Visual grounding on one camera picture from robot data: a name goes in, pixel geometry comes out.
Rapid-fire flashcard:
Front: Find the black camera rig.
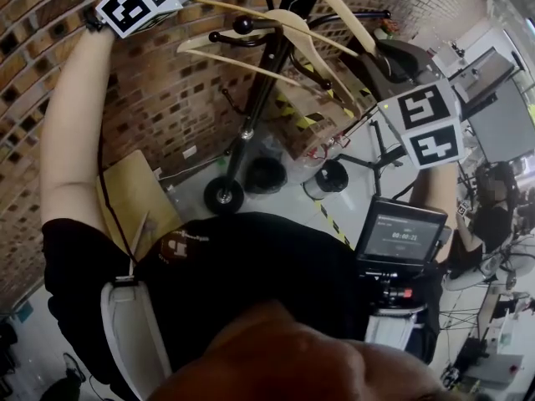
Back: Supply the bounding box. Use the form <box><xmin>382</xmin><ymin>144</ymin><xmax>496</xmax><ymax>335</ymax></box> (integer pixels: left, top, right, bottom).
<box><xmin>359</xmin><ymin>267</ymin><xmax>428</xmax><ymax>313</ymax></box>

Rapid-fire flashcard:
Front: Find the yellow black floor tape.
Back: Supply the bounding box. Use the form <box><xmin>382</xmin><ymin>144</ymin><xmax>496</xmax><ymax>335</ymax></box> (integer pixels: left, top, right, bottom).
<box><xmin>313</xmin><ymin>200</ymin><xmax>353</xmax><ymax>250</ymax></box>

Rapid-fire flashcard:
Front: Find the black metal coat rack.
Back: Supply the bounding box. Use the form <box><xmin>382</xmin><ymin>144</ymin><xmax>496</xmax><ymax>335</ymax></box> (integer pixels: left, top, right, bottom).
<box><xmin>203</xmin><ymin>0</ymin><xmax>392</xmax><ymax>216</ymax></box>

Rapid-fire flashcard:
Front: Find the white floor fan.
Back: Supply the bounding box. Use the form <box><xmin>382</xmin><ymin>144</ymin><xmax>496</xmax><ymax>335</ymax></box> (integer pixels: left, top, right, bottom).
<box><xmin>441</xmin><ymin>244</ymin><xmax>522</xmax><ymax>292</ymax></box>

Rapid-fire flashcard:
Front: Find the black chest-mounted monitor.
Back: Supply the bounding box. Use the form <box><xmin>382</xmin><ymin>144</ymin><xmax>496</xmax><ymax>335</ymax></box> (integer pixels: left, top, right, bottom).
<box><xmin>354</xmin><ymin>196</ymin><xmax>449</xmax><ymax>272</ymax></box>

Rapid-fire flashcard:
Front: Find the black round bin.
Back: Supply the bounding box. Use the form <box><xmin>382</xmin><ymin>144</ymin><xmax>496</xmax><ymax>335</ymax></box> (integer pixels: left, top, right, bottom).
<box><xmin>243</xmin><ymin>155</ymin><xmax>288</xmax><ymax>195</ymax></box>

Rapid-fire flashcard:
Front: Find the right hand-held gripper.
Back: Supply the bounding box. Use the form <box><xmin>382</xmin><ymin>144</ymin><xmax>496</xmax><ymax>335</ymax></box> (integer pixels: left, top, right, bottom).
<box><xmin>340</xmin><ymin>39</ymin><xmax>466</xmax><ymax>170</ymax></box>

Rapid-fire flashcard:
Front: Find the black tripod stand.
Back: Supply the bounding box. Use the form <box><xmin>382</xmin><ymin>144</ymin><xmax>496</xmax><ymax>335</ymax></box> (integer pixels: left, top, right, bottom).
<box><xmin>339</xmin><ymin>119</ymin><xmax>415</xmax><ymax>201</ymax></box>

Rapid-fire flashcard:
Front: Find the black shoe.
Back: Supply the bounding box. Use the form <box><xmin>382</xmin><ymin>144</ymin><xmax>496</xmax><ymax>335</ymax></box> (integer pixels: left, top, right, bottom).
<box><xmin>62</xmin><ymin>352</ymin><xmax>87</xmax><ymax>384</ymax></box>

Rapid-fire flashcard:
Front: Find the black and white bin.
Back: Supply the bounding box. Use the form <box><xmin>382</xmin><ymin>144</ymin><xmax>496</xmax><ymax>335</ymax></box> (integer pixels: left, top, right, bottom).
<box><xmin>303</xmin><ymin>159</ymin><xmax>350</xmax><ymax>198</ymax></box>

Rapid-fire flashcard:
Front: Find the grey metal table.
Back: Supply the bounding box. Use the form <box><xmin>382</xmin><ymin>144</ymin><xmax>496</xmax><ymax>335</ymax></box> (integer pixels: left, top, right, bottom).
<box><xmin>466</xmin><ymin>77</ymin><xmax>535</xmax><ymax>165</ymax></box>

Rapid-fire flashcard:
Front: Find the light wooden board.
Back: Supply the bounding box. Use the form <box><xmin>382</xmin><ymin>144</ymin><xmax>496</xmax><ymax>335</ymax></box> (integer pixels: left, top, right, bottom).
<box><xmin>94</xmin><ymin>148</ymin><xmax>186</xmax><ymax>263</ymax></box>

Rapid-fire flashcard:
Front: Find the cardboard box with striped tape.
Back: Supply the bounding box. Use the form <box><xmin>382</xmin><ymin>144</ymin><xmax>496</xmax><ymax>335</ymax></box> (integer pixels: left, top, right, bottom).
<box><xmin>267</xmin><ymin>63</ymin><xmax>369</xmax><ymax>161</ymax></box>

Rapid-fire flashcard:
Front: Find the person's chin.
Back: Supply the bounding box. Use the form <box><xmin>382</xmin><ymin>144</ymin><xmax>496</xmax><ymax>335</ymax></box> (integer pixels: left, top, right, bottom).
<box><xmin>145</xmin><ymin>298</ymin><xmax>465</xmax><ymax>401</ymax></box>

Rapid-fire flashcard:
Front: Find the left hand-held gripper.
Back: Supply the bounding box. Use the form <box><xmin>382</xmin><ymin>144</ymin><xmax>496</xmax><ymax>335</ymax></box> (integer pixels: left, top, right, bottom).
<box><xmin>95</xmin><ymin>0</ymin><xmax>208</xmax><ymax>39</ymax></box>

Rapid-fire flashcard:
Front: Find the thin dark cable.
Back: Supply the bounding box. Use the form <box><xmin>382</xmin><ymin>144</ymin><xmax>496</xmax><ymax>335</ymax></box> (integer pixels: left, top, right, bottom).
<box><xmin>84</xmin><ymin>7</ymin><xmax>140</xmax><ymax>267</ymax></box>

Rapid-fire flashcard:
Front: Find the person's left forearm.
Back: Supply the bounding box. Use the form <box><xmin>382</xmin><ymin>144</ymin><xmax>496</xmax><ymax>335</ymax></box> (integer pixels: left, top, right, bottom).
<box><xmin>39</xmin><ymin>25</ymin><xmax>120</xmax><ymax>241</ymax></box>

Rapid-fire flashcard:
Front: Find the white shoulder strap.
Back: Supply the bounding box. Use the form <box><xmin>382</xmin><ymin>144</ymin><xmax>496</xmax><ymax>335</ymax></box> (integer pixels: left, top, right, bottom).
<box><xmin>99</xmin><ymin>274</ymin><xmax>173</xmax><ymax>401</ymax></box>

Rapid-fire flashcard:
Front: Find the wooden clothes hanger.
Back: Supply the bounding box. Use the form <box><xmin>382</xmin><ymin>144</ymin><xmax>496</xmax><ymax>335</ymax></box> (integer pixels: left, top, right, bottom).
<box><xmin>176</xmin><ymin>0</ymin><xmax>361</xmax><ymax>119</ymax></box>
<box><xmin>195</xmin><ymin>0</ymin><xmax>378</xmax><ymax>58</ymax></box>

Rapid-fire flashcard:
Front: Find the person's black shirt torso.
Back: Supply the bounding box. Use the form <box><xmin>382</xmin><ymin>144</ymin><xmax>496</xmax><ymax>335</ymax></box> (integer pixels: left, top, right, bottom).
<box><xmin>41</xmin><ymin>211</ymin><xmax>445</xmax><ymax>394</ymax></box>

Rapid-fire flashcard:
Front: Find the person's right forearm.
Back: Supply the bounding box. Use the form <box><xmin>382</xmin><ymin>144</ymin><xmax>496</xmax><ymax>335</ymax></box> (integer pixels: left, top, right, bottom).
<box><xmin>408</xmin><ymin>161</ymin><xmax>459</xmax><ymax>230</ymax></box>

